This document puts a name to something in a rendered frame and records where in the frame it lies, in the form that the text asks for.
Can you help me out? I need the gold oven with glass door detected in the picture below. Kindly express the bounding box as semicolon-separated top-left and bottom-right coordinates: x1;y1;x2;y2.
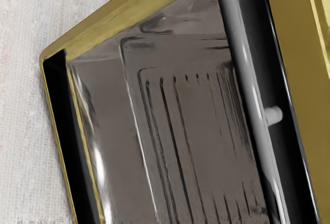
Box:
38;0;330;224

